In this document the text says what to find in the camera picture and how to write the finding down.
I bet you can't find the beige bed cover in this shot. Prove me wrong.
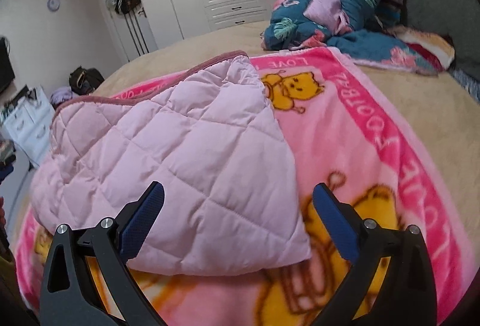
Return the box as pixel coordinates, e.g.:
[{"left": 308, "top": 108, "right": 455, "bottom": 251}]
[{"left": 16, "top": 19, "right": 480, "bottom": 221}]

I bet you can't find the pink quilted jacket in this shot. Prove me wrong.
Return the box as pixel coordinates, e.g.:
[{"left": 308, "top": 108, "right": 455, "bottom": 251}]
[{"left": 29, "top": 52, "right": 311, "bottom": 277}]

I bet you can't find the white door with hangings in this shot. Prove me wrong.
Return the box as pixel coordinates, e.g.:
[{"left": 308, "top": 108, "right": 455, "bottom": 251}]
[{"left": 99, "top": 0, "right": 159, "bottom": 62}]

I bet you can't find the black bag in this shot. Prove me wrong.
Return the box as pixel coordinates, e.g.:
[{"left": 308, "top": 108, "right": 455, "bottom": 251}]
[{"left": 68, "top": 66, "right": 105, "bottom": 95}]

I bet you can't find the blue flamingo duvet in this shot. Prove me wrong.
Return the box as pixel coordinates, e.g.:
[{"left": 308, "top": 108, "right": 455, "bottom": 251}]
[{"left": 262, "top": 0, "right": 439, "bottom": 76}]

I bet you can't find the round wall clock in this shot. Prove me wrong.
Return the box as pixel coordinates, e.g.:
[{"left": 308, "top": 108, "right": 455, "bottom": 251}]
[{"left": 47, "top": 0, "right": 61, "bottom": 13}]

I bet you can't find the red orange striped blanket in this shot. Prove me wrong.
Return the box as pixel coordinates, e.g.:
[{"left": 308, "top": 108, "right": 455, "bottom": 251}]
[{"left": 386, "top": 25, "right": 456, "bottom": 73}]

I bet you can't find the black wall television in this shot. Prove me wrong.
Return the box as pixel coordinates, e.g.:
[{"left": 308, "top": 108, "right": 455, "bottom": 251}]
[{"left": 0, "top": 37, "right": 16, "bottom": 94}]

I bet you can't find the white drawer cabinet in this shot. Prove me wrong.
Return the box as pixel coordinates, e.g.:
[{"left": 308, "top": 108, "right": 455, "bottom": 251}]
[{"left": 1, "top": 86, "right": 55, "bottom": 168}]

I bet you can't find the purple clothes pile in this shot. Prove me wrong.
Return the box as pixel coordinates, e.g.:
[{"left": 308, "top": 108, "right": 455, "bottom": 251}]
[{"left": 49, "top": 86, "right": 78, "bottom": 109}]

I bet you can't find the grey headboard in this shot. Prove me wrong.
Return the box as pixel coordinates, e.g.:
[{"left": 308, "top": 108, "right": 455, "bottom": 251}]
[{"left": 407, "top": 0, "right": 479, "bottom": 80}]

